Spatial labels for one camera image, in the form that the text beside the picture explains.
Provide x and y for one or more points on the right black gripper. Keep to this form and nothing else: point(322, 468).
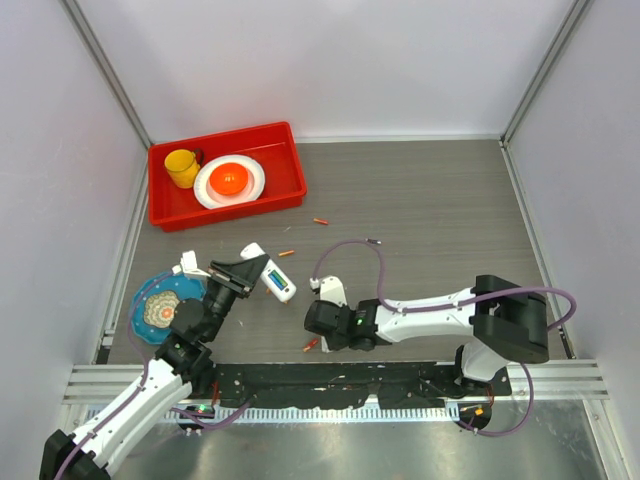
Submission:
point(336, 343)

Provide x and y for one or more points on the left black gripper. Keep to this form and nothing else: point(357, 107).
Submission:
point(229, 275)

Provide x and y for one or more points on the blue battery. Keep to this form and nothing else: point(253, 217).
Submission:
point(278, 281)

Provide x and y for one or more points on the green battery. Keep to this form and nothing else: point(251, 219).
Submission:
point(283, 277)

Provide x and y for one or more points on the white remote control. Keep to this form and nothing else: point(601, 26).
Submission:
point(254, 250)

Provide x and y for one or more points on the white battery cover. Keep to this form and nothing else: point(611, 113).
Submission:
point(324, 345)

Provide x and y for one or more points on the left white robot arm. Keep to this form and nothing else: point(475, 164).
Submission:
point(181, 365)

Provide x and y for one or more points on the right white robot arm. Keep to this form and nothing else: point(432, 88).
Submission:
point(501, 322)

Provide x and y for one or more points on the red orange battery lower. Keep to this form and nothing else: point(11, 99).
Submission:
point(311, 344)

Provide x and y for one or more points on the white paper plate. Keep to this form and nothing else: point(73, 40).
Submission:
point(210, 200)

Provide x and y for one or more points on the orange bowl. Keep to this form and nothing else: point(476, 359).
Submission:
point(229, 179)

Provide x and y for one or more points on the red plastic bin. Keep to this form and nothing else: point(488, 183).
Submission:
point(271, 145)

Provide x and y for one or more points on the blue patterned plate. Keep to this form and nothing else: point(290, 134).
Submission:
point(153, 306)

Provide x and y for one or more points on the yellow mug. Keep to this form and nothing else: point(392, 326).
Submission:
point(183, 166)

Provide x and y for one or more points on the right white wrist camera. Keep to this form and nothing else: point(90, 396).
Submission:
point(329, 288)

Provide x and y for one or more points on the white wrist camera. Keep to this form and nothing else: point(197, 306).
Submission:
point(188, 266)
point(329, 288)

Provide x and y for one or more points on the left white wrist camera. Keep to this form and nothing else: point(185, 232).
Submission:
point(188, 266)

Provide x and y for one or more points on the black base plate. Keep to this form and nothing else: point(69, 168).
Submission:
point(338, 386)

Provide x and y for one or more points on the white slotted cable duct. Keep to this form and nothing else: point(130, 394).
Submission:
point(369, 413)

